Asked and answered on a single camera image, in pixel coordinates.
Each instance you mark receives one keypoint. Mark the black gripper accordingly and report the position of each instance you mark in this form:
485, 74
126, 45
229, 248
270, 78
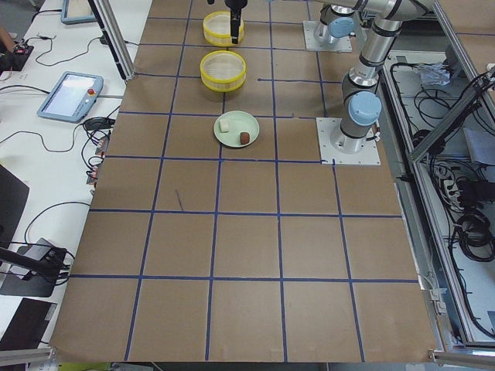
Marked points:
235, 5

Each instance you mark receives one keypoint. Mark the far yellow bamboo steamer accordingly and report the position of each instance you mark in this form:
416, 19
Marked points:
216, 29

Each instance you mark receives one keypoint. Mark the yellow bamboo steamer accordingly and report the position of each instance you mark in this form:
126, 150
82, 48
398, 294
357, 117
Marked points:
223, 71
216, 29

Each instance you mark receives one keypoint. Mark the near yellow bamboo steamer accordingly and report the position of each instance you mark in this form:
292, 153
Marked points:
223, 71

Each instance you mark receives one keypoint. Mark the white steamed bun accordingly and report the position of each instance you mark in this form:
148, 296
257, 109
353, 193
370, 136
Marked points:
224, 125

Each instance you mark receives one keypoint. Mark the light green plate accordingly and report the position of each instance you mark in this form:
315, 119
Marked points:
239, 121

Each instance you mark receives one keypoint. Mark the brown steamed bun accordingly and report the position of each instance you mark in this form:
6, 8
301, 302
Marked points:
245, 138

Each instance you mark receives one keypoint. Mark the far blue teach pendant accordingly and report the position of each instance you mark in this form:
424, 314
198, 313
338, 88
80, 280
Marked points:
76, 12

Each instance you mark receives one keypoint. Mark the blue teach pendant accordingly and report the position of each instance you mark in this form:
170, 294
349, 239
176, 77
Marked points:
72, 97
76, 12

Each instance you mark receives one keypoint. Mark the black power adapter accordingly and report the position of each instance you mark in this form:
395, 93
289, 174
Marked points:
98, 123

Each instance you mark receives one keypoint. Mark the near blue teach pendant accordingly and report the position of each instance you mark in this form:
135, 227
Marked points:
72, 97

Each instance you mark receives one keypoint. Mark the crumpled white plastic bag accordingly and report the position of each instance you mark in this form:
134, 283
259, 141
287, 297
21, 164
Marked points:
434, 74

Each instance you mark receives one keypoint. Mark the black electronics box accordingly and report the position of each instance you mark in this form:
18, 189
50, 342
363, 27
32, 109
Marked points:
15, 61

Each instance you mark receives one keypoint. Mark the white power strip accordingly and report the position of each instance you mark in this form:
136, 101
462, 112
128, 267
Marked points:
448, 186

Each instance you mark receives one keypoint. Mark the black laptop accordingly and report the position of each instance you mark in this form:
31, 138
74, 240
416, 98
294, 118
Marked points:
14, 195

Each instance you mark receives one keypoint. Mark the aluminium frame post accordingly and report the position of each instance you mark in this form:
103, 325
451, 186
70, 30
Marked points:
107, 21

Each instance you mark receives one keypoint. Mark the aluminium diagonal frame beam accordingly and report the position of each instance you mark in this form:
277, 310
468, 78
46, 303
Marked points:
456, 116

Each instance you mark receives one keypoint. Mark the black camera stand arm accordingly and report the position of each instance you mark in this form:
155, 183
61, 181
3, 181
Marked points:
48, 267

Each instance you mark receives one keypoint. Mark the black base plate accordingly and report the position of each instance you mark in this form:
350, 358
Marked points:
20, 282

